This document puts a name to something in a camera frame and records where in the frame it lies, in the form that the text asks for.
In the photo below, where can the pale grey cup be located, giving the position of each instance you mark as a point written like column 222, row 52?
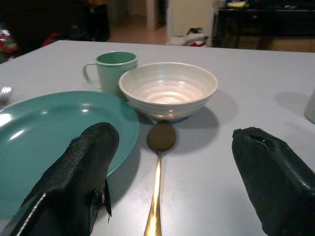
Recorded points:
column 310, row 108

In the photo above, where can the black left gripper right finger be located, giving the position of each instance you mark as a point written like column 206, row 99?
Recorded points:
column 278, row 177

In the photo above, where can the white ribbed ceramic bowl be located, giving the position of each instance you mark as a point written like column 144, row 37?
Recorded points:
column 168, row 89

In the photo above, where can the teal plate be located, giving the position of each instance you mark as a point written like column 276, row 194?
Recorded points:
column 49, row 137

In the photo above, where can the gold metal spoon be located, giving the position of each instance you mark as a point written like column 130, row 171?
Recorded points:
column 160, row 147

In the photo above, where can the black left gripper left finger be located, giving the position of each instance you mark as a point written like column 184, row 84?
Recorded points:
column 71, row 182

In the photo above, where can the white shoes pile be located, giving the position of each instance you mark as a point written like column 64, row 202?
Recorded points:
column 189, row 38

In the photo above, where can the mint green mug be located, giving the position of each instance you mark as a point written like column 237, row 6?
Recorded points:
column 110, row 71

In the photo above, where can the black console table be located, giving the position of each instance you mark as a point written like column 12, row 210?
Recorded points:
column 263, row 24

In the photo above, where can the silver metal fork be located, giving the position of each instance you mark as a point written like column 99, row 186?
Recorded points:
column 4, row 96

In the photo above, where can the dark sofa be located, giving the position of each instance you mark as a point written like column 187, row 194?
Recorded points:
column 46, row 19

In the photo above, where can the yellow object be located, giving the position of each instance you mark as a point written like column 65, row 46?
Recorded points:
column 236, row 4

